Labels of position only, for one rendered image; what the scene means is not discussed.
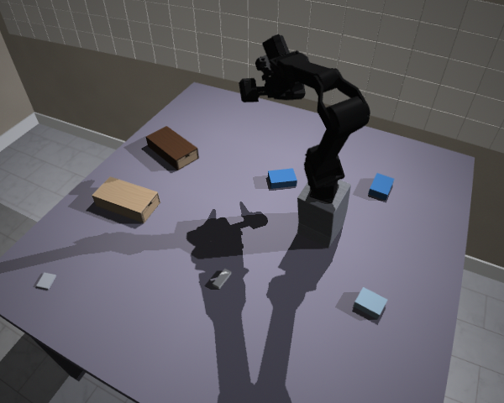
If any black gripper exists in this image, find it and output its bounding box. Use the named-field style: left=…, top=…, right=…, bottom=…
left=239, top=71, right=306, bottom=102

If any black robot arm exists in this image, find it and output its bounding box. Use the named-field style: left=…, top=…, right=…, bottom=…
left=255, top=34, right=370, bottom=203

